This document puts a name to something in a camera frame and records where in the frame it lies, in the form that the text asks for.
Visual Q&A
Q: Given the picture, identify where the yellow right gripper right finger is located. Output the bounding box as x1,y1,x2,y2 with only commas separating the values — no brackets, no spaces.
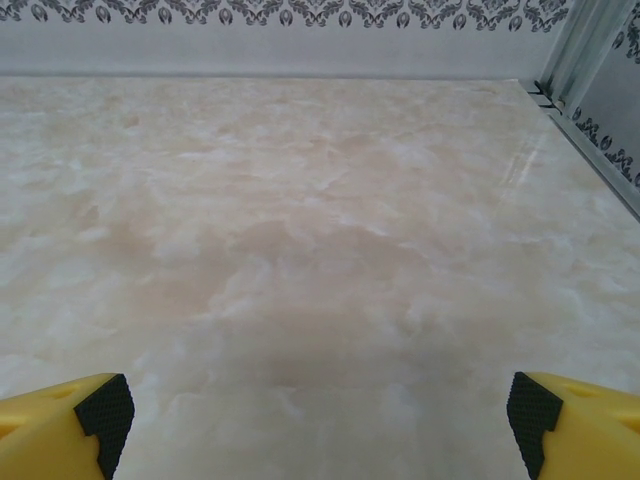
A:
504,370,640,480

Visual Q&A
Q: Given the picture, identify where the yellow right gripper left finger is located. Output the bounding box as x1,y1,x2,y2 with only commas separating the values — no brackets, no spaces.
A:
0,372,136,480

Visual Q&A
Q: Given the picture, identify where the aluminium side rail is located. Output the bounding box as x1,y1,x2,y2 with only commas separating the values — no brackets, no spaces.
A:
524,79,640,224

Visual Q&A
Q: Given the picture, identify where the aluminium frame post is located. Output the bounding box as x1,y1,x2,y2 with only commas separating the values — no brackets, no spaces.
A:
537,0,604,109

